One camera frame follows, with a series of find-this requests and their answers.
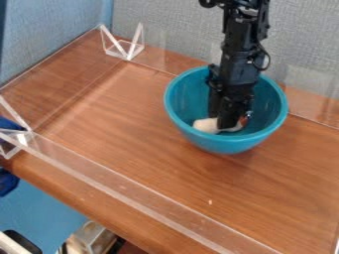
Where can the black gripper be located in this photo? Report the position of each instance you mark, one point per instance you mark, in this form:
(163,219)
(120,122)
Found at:
(232,79)

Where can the white brown toy mushroom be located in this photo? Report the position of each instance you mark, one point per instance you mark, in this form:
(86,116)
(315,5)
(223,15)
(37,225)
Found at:
(211,125)

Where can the blue plastic bowl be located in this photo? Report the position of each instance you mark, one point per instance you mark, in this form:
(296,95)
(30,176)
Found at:
(185,103)

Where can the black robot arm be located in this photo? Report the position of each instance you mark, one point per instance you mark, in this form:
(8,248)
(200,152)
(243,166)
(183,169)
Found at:
(244,23)

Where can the clear acrylic back barrier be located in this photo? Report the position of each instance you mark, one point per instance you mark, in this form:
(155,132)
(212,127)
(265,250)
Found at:
(308,105)

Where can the clear acrylic barrier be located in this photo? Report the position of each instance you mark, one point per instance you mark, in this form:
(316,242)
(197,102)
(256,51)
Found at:
(191,223)
(308,105)

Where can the clear acrylic front barrier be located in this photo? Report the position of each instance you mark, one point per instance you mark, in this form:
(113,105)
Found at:
(191,223)

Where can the white box under table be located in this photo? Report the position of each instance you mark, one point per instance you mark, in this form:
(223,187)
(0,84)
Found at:
(92,239)

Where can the black white device corner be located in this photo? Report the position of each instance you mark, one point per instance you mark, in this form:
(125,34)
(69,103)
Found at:
(13,243)

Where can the clear acrylic corner bracket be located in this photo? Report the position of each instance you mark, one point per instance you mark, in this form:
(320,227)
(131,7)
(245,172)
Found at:
(119,48)

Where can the clear acrylic left bracket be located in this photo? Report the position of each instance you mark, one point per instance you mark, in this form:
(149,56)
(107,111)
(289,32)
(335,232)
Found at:
(14,131)

